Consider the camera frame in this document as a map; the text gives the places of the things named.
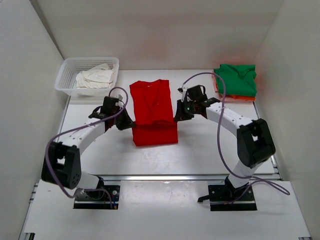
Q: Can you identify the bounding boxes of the orange folded t-shirt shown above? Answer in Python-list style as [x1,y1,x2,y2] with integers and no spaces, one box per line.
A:
[225,95,256,103]

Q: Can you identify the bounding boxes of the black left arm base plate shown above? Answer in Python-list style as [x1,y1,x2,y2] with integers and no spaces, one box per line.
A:
[73,181,121,210]

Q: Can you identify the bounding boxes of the pink folded t-shirt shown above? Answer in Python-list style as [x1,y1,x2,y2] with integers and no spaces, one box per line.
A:
[211,69,251,103]

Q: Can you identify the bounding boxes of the red t-shirt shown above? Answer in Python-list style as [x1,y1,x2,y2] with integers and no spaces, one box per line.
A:
[129,79,178,147]

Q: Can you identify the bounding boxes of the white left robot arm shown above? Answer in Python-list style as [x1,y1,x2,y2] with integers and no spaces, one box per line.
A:
[41,96,135,194]

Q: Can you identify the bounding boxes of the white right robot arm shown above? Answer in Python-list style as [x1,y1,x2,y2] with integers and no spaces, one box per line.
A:
[174,85,276,190]

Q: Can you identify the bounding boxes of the green folded t-shirt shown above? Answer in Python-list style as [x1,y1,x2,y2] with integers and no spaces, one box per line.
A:
[213,64,257,98]

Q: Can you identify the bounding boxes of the white crumpled t-shirt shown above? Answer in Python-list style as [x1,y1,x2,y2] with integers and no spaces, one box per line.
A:
[75,63,115,89]

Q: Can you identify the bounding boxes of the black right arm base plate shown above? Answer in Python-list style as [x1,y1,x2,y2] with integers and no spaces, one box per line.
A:
[197,184,258,212]

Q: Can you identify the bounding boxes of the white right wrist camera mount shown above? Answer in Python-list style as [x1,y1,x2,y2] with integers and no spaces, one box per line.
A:
[177,86,188,102]

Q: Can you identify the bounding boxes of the white plastic basket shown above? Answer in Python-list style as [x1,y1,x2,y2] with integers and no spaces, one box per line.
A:
[55,56,120,97]

